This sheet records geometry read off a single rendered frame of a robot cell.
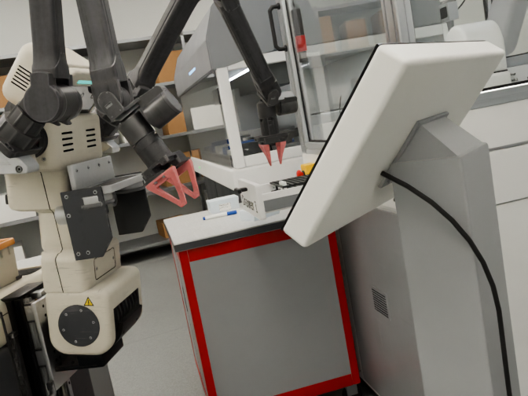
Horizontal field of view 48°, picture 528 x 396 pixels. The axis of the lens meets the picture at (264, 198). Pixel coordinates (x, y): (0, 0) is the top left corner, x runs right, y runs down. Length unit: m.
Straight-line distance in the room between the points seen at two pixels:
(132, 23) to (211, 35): 3.42
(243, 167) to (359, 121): 1.99
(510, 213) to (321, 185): 0.90
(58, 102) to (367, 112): 0.66
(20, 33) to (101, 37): 4.83
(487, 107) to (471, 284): 0.71
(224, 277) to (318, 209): 1.27
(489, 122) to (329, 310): 0.95
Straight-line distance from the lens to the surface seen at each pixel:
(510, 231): 1.69
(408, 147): 1.00
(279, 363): 2.24
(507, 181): 1.66
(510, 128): 1.66
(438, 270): 1.02
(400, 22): 1.53
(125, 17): 6.15
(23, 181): 1.52
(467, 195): 0.97
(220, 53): 2.76
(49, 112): 1.26
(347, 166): 0.83
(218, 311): 2.13
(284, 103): 1.91
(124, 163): 6.01
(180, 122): 5.66
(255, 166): 2.77
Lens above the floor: 1.14
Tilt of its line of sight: 8 degrees down
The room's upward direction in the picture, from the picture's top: 10 degrees counter-clockwise
